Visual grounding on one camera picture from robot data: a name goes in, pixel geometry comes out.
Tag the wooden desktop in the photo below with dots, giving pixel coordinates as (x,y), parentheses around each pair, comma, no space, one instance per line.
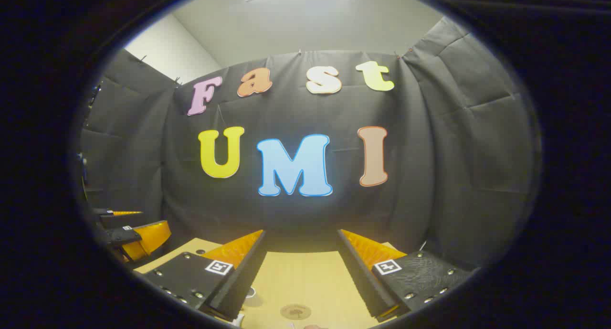
(305,281)

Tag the white cup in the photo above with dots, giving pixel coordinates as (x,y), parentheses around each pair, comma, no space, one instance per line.
(250,291)

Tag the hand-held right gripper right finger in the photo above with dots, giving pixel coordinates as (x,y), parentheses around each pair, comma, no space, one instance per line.
(365,281)

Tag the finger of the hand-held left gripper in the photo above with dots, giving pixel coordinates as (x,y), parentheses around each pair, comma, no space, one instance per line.
(148,238)
(119,213)

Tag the round wooden coaster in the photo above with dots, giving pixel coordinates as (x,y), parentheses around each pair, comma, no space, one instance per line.
(296,312)

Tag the black backdrop cloth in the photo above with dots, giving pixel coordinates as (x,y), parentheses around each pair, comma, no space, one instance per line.
(429,176)

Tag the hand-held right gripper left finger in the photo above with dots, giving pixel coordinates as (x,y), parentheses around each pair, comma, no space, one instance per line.
(238,281)

